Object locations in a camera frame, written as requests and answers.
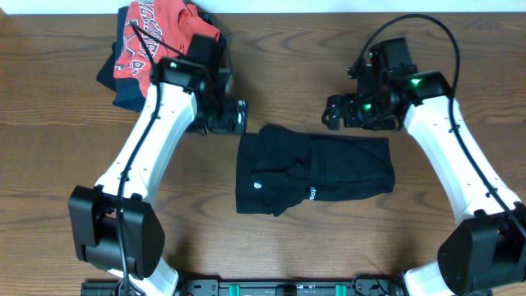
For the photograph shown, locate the black polo shirt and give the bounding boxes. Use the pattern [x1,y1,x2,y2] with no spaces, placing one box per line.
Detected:
[235,125,395,216]

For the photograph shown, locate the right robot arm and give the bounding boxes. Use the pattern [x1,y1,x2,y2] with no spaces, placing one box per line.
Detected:
[322,38,525,295]

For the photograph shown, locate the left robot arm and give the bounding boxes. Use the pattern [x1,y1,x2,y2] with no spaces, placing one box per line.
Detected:
[68,35,247,295]

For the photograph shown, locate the navy folded shirt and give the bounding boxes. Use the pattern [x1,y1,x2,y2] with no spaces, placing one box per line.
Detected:
[96,6,228,113]

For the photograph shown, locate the red printed folded t-shirt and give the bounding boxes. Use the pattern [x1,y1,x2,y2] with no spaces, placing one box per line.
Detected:
[113,0,222,98]

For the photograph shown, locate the left black cable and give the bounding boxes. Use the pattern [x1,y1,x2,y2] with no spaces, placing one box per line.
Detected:
[114,20,190,296]

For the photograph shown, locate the black cable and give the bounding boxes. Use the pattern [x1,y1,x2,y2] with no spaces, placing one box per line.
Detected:
[114,20,190,296]
[353,13,526,239]

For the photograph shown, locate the right black cable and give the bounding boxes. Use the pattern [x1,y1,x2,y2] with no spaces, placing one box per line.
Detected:
[353,13,526,239]

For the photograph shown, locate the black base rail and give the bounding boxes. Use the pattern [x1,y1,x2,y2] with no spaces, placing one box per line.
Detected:
[80,279,406,296]

